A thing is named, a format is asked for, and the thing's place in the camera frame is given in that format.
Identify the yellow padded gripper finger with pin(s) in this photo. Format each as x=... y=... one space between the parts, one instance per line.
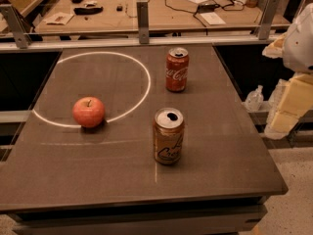
x=292 y=99

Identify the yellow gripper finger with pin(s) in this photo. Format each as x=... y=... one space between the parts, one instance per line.
x=275 y=49

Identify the red apple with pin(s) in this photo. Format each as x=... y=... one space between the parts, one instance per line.
x=88 y=112

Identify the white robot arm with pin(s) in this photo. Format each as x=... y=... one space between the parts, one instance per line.
x=298 y=45

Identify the clear plastic bottle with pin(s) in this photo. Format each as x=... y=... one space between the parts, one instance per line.
x=254 y=99

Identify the white paper note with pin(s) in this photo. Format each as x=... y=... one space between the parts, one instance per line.
x=212 y=18

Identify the wooden background desk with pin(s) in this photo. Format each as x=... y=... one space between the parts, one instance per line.
x=165 y=16

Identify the red Coca-Cola can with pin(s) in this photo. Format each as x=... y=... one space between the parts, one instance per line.
x=177 y=62

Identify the orange LaCroix can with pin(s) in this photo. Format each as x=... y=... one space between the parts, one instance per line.
x=168 y=130

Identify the small black block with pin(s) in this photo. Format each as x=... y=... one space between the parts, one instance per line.
x=119 y=8

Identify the black device on desk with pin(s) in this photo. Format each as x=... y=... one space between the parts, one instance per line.
x=88 y=9

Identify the white paper card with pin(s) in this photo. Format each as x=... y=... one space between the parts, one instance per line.
x=59 y=18

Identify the right metal bracket post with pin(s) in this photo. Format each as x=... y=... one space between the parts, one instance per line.
x=268 y=15

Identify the metal bracket post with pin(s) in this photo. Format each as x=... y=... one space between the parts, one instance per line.
x=18 y=27
x=143 y=21
x=268 y=15

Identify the middle metal bracket post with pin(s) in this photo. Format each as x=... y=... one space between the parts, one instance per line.
x=143 y=21

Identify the left metal bracket post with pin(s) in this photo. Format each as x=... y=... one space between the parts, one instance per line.
x=18 y=27

